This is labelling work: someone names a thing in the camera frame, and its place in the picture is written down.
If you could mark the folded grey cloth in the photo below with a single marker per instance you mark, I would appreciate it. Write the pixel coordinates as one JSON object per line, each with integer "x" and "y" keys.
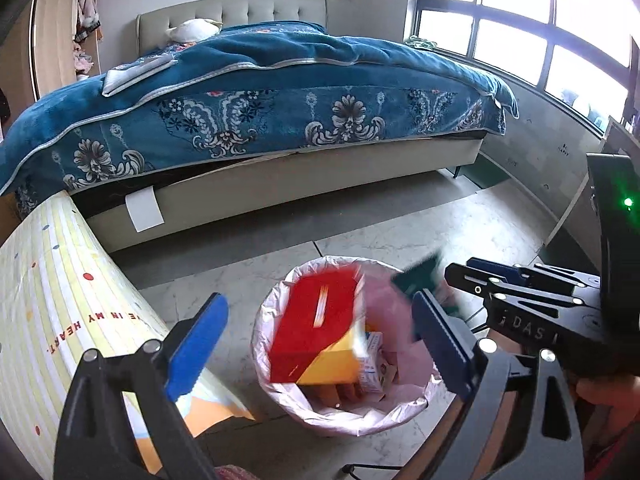
{"x": 135, "y": 75}

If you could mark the dark green floor mat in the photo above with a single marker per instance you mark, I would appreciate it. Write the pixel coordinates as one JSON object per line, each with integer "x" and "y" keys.
{"x": 487, "y": 172}

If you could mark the pink hanging clothes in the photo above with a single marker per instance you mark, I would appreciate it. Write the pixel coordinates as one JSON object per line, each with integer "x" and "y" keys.
{"x": 85, "y": 10}

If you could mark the dark green packet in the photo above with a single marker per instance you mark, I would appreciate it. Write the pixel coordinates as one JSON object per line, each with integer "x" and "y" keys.
{"x": 420, "y": 275}

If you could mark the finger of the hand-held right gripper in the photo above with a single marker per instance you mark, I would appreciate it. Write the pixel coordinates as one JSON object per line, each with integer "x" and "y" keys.
{"x": 495, "y": 267}
{"x": 540, "y": 327}

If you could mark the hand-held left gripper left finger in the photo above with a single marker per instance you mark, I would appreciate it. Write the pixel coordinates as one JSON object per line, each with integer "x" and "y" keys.
{"x": 197, "y": 345}

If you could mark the red and yellow cardboard box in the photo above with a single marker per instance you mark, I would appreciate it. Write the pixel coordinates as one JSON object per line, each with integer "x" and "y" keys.
{"x": 315, "y": 320}

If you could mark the blue floral blanket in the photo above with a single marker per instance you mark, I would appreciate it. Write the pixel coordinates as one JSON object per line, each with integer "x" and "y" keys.
{"x": 250, "y": 75}

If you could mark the bin with pink plastic bag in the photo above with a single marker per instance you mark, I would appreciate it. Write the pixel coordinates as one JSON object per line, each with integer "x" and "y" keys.
{"x": 350, "y": 415}

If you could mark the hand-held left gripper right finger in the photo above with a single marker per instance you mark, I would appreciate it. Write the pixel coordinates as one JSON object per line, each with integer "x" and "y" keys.
{"x": 442, "y": 342}

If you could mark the person's right hand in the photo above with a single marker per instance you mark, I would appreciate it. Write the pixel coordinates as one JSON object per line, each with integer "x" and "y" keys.
{"x": 612, "y": 397}

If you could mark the small white printed box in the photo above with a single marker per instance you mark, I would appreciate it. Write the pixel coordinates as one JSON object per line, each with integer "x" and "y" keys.
{"x": 375, "y": 365}

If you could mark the white pillow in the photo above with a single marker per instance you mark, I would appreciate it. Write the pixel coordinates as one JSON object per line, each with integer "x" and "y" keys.
{"x": 192, "y": 30}

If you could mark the green crumpled item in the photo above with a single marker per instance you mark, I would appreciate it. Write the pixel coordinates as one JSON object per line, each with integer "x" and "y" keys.
{"x": 419, "y": 41}

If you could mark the white paper tag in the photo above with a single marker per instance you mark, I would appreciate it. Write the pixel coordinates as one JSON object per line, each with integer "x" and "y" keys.
{"x": 145, "y": 210}

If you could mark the large window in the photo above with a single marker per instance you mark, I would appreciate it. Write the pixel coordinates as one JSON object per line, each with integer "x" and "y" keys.
{"x": 515, "y": 5}

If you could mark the beige upholstered bed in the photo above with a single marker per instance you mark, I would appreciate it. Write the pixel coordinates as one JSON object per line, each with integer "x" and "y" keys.
{"x": 300, "y": 180}

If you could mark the wooden wardrobe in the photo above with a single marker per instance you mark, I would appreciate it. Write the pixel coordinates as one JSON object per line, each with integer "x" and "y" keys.
{"x": 52, "y": 35}

